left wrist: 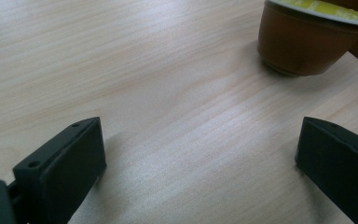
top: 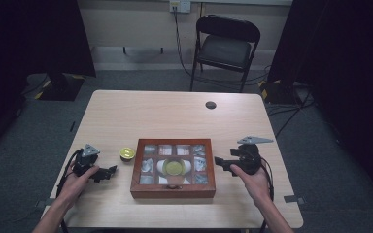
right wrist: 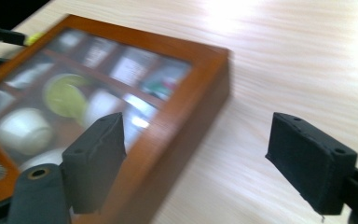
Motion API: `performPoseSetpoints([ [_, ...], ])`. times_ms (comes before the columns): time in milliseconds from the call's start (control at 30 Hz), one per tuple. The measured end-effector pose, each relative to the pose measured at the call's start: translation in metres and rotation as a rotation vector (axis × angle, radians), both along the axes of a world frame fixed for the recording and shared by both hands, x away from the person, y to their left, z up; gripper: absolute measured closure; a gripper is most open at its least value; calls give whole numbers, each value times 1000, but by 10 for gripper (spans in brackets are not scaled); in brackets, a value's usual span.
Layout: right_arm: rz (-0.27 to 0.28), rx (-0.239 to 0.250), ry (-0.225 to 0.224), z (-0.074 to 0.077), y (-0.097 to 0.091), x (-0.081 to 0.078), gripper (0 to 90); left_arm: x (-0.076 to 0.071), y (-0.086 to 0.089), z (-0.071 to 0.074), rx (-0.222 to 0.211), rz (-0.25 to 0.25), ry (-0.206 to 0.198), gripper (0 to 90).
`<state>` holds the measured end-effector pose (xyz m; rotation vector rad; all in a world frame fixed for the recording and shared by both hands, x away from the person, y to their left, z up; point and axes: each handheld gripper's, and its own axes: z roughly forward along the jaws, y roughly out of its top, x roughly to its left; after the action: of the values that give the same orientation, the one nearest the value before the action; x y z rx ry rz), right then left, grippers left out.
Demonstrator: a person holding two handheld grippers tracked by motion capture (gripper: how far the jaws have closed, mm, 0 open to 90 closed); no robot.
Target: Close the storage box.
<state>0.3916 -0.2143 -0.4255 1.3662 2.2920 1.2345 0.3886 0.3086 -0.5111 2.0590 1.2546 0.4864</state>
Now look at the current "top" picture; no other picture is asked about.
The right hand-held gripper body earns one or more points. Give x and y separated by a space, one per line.
247 158

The dark round table grommet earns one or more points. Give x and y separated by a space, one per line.
210 105

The black stand base striped tape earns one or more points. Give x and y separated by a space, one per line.
61 87
277 92

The wooden box with glass lid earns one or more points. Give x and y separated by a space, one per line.
136 191

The set of silver foil packets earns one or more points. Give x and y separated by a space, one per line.
148 165

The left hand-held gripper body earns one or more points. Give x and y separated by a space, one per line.
84 161

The green lid coffee capsule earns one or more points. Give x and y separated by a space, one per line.
127 154
174 167

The white wall socket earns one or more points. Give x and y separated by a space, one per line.
180 6

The person's left hand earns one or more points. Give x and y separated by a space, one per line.
73 187

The dark curtain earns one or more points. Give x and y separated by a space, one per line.
346 64
29 39

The grey tape strip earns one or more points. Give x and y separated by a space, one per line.
42 203
294 199

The black folding chair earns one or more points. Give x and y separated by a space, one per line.
225 48

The white round dish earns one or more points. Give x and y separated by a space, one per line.
160 166

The person's right hand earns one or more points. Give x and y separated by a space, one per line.
255 187

